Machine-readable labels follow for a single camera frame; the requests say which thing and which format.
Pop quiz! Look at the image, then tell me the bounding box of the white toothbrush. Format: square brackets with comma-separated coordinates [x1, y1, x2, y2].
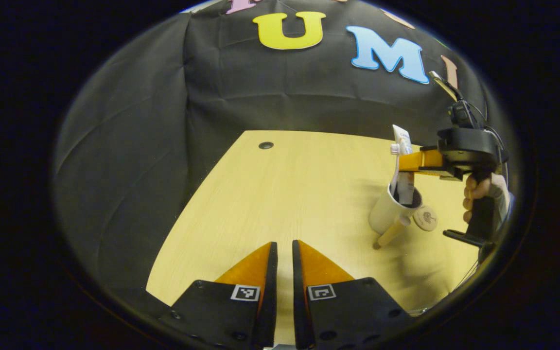
[390, 142, 402, 195]

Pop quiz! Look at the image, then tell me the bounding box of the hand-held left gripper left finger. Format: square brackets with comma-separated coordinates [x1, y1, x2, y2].
[158, 242, 279, 347]

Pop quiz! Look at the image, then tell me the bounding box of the white cup with wooden handle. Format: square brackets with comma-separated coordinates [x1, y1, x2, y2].
[369, 184, 423, 250]

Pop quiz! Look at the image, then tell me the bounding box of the black backdrop cloth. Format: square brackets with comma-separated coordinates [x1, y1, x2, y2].
[52, 0, 492, 312]

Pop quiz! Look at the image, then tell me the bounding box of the white toothpaste tube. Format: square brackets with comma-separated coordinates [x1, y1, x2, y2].
[393, 125, 417, 206]

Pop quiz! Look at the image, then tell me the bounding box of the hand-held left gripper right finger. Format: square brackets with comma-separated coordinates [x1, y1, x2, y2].
[293, 239, 414, 349]

